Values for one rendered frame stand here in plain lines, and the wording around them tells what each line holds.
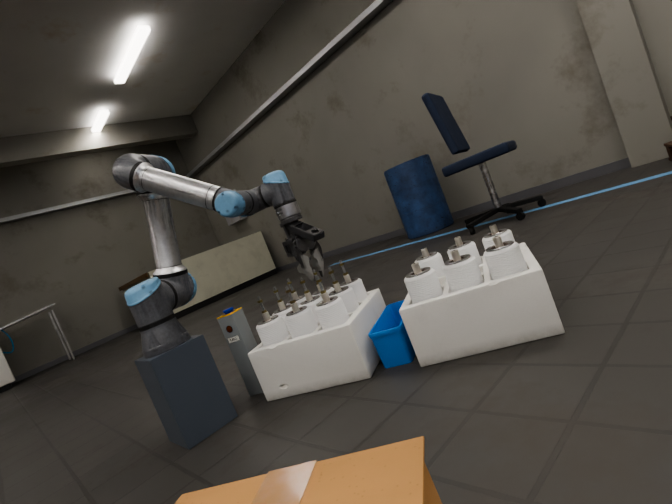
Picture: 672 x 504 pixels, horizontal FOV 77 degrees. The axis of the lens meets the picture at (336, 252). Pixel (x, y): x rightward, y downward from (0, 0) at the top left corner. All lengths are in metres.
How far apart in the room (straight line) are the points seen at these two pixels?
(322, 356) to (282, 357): 0.14
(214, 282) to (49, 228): 2.99
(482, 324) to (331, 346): 0.45
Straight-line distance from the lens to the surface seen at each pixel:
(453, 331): 1.22
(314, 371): 1.39
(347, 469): 0.37
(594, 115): 4.21
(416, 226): 4.34
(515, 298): 1.19
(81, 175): 8.71
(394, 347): 1.32
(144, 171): 1.41
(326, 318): 1.33
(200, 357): 1.46
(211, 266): 6.82
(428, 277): 1.22
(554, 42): 4.29
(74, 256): 8.31
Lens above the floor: 0.49
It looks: 4 degrees down
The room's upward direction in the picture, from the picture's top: 22 degrees counter-clockwise
